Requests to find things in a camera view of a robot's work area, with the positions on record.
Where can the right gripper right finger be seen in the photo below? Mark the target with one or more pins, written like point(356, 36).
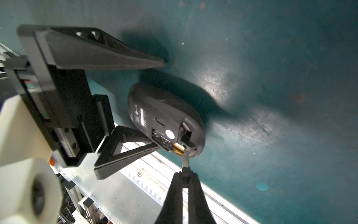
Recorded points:
point(198, 210)

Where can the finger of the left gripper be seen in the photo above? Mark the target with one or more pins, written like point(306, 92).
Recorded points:
point(75, 48)
point(111, 158)

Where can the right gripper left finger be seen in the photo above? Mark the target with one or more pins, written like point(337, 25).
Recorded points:
point(172, 210)

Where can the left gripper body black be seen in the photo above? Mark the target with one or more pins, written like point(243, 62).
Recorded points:
point(72, 119)

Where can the black wireless mouse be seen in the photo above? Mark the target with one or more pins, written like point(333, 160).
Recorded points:
point(166, 119)

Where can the gold black AA battery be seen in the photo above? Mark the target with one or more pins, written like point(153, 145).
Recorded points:
point(178, 149)

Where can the green table mat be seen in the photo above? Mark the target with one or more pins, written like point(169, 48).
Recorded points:
point(275, 82)

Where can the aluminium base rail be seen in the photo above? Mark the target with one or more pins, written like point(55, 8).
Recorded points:
point(135, 194)

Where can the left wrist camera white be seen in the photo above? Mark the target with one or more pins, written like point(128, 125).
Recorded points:
point(30, 190)

